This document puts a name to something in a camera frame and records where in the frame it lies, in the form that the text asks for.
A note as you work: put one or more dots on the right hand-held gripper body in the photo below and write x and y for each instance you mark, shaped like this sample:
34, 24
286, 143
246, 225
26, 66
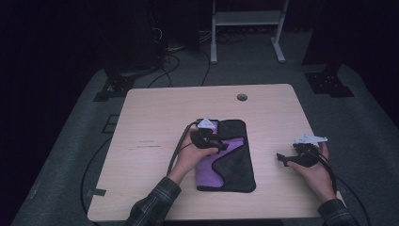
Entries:
306, 155

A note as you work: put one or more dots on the person's left hand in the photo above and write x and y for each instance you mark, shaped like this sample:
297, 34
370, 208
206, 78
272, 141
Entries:
189, 158

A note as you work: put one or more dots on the person's right hand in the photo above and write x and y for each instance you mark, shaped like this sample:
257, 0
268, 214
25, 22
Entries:
315, 179

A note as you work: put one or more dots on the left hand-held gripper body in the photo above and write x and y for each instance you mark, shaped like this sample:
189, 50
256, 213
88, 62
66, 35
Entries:
202, 138

